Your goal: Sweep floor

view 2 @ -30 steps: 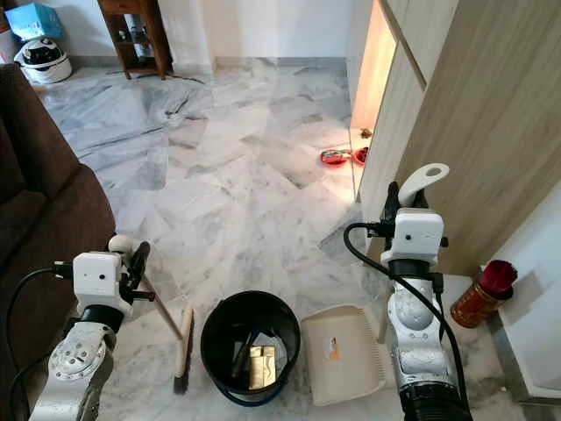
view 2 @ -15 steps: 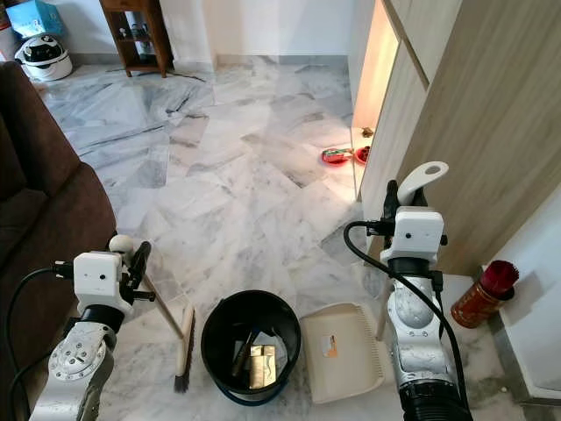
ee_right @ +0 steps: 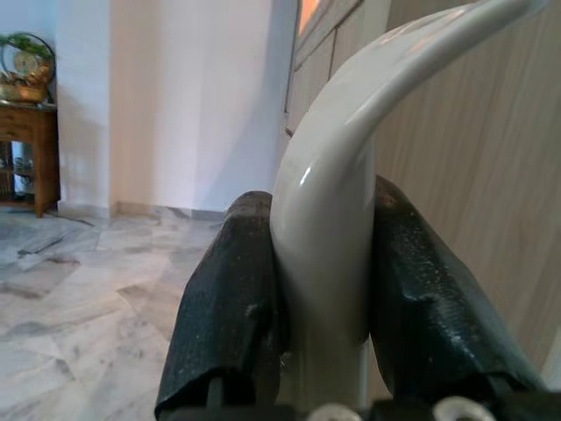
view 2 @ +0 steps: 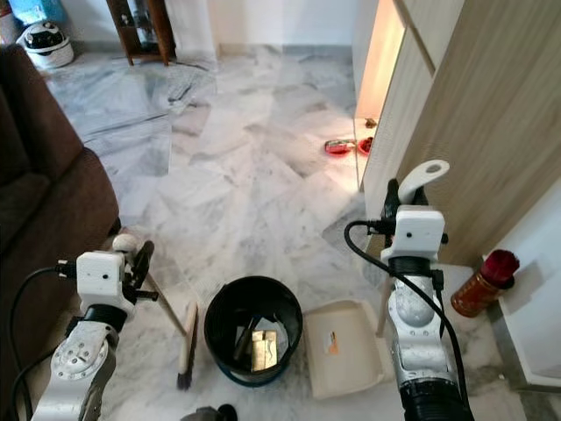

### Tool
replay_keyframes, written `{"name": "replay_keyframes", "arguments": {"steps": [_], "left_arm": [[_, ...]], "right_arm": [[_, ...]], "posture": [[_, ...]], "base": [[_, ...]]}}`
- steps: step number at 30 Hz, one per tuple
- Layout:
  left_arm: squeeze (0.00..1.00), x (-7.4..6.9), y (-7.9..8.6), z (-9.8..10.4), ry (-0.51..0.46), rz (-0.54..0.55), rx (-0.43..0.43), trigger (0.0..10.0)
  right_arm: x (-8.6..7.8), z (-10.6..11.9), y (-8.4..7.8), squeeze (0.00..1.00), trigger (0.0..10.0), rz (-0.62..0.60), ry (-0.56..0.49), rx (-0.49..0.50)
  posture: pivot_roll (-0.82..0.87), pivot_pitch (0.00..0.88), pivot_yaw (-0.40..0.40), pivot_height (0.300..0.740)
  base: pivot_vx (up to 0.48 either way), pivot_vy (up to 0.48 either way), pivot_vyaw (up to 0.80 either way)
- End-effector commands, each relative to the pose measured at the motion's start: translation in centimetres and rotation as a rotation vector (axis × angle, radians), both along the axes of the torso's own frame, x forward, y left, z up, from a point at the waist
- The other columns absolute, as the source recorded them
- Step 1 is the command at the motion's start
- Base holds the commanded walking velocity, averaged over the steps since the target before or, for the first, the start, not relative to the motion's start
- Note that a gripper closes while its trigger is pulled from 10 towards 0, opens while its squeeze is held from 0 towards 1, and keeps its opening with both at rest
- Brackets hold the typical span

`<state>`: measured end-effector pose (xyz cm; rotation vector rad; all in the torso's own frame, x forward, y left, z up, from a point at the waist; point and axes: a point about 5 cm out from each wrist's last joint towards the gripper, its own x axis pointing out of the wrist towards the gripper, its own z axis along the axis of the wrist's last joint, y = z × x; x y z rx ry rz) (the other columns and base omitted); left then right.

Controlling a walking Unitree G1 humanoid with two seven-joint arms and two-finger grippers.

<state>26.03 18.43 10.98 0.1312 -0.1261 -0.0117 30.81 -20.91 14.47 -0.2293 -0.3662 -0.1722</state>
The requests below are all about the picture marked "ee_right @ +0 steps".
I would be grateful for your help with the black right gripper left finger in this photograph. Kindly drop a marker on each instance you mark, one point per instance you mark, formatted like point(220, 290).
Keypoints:
point(223, 298)

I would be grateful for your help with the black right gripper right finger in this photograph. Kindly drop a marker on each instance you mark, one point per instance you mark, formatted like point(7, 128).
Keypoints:
point(434, 298)

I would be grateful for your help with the dark brown wooden side table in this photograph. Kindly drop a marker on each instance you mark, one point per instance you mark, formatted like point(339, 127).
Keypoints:
point(30, 144)

